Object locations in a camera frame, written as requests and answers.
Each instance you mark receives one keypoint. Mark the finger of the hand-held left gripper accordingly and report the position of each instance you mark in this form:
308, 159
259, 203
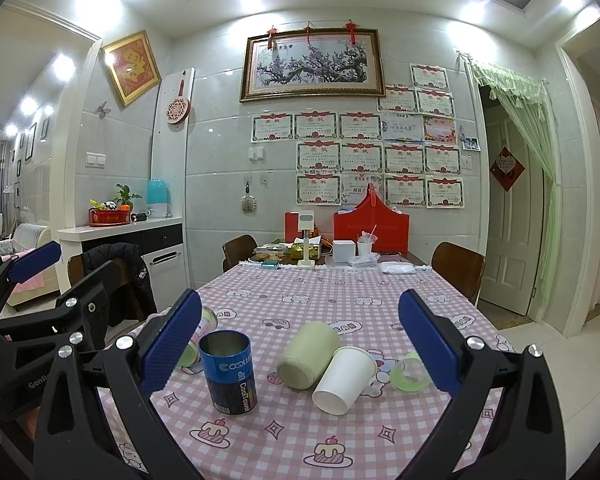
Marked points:
87, 292
32, 261

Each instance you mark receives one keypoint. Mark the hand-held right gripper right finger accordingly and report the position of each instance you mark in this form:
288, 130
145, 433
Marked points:
427, 345

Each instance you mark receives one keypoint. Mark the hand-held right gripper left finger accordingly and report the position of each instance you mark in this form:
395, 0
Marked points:
172, 342

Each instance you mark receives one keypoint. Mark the blue metal cup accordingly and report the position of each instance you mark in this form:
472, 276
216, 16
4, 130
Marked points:
227, 380

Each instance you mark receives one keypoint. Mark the white paper cup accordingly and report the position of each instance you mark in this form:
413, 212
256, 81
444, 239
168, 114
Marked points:
345, 377

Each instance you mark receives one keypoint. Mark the white cup with straws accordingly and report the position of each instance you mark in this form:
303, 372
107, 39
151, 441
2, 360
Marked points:
366, 249

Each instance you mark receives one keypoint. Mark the pale green cup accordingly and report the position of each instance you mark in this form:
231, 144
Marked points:
307, 360

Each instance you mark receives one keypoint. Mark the beige sofa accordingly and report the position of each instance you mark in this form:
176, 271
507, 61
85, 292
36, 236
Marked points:
30, 240

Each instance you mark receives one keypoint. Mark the brown chair with jacket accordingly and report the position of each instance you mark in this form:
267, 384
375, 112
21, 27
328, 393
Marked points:
75, 270

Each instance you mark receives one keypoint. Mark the black jacket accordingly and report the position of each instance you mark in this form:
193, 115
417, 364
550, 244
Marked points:
125, 280

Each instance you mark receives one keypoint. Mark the translucent green tape roll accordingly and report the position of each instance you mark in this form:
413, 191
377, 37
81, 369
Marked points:
405, 382

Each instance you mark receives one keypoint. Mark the red tray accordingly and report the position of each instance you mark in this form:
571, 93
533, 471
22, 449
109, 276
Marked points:
109, 217

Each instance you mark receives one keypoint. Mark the brown wooden chair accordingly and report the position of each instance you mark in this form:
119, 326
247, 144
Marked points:
460, 267
237, 252

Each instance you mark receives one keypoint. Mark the white sideboard cabinet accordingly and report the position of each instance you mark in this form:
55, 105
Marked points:
167, 255

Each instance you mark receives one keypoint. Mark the small potted plant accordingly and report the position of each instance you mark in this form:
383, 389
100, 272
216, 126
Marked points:
126, 195

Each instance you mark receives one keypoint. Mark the clear plastic bag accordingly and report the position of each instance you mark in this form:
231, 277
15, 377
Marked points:
365, 260

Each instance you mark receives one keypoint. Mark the pink checked tablecloth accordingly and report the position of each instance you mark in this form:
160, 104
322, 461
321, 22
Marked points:
320, 305

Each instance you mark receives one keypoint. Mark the blue white humidifier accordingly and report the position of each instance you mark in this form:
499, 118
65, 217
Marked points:
159, 197

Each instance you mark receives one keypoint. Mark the red handbag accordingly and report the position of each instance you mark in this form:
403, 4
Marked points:
372, 232

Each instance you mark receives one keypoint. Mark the white square box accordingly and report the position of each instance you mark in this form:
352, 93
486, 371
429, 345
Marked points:
343, 250

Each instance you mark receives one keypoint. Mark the stacked food containers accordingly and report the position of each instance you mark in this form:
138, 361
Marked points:
267, 255

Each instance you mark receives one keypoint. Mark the white panel door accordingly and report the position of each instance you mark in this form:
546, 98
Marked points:
510, 240

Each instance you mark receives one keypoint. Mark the yellow snack package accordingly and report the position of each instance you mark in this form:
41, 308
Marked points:
305, 250

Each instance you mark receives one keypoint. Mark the white panel board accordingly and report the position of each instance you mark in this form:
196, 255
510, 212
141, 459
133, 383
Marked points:
172, 160

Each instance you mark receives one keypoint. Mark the hanging green white brush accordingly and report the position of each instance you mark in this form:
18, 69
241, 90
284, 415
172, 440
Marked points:
248, 204

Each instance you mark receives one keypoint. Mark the red box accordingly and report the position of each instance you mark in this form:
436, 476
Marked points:
292, 227

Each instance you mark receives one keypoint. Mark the white desk lamp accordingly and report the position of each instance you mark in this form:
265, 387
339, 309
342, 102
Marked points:
307, 222

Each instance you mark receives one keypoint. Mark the red diamond door decoration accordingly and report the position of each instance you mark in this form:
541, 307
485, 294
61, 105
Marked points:
507, 169

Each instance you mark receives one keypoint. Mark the round red hanging ornament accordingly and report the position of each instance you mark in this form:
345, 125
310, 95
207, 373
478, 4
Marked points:
178, 109

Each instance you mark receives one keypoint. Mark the framed red gold picture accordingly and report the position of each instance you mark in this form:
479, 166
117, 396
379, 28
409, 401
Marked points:
131, 67

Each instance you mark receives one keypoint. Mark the green door curtain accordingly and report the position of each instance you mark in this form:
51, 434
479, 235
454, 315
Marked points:
517, 85

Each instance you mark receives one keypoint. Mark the framed plum blossom painting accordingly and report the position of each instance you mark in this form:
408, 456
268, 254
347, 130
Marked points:
312, 65

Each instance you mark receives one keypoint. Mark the red knot ornament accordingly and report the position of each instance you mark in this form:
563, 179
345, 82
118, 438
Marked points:
350, 31
308, 34
271, 37

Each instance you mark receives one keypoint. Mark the dark wall frame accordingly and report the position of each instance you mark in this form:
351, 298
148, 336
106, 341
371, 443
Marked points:
45, 129
30, 148

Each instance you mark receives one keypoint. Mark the white wall switch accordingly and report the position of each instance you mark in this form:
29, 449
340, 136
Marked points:
95, 160
256, 153

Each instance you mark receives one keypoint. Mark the butterfly wall sticker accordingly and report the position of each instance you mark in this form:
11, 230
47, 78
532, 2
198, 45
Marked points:
102, 108

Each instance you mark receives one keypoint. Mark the wall of award certificates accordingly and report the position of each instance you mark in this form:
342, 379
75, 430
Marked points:
360, 157

